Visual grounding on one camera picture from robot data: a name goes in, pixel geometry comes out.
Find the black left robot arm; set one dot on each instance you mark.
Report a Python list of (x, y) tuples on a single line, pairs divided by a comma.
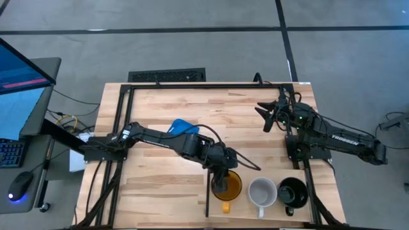
[(153, 139)]

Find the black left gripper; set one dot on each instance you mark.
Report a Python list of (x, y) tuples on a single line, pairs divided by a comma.
[(222, 158)]

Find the blue cloth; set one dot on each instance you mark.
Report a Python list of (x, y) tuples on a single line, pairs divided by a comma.
[(182, 126)]

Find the grey metal floor stand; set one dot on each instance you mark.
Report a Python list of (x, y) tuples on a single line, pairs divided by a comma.
[(396, 123)]

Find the white floral mug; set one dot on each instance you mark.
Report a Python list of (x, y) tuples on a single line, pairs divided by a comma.
[(262, 193)]

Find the black backlit keyboard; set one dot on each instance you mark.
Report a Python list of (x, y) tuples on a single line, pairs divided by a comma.
[(11, 153)]

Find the black ceramic mug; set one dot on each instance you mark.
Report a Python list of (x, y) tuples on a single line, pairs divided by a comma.
[(292, 193)]

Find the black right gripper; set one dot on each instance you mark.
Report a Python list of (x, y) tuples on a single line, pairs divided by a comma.
[(278, 113)]

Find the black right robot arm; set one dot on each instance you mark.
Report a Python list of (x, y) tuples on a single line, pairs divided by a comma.
[(345, 140)]

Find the grey side desk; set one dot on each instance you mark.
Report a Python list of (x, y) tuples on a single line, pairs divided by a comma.
[(48, 68)]

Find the black computer mouse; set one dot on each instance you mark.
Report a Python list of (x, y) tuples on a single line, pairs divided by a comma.
[(20, 185)]

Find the yellow ceramic mug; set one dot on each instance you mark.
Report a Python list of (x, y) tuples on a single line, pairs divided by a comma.
[(234, 188)]

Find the black floor vent grille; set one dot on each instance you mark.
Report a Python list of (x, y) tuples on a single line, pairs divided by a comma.
[(166, 75)]

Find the computer monitor blue screen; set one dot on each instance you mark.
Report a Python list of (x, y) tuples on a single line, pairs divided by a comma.
[(22, 70)]

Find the white box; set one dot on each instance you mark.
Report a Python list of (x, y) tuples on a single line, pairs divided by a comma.
[(76, 159)]

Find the black metal table frame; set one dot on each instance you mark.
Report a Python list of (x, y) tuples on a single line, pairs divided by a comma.
[(191, 86)]

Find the laptop screen blue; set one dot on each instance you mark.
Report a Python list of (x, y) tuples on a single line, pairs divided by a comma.
[(16, 111)]

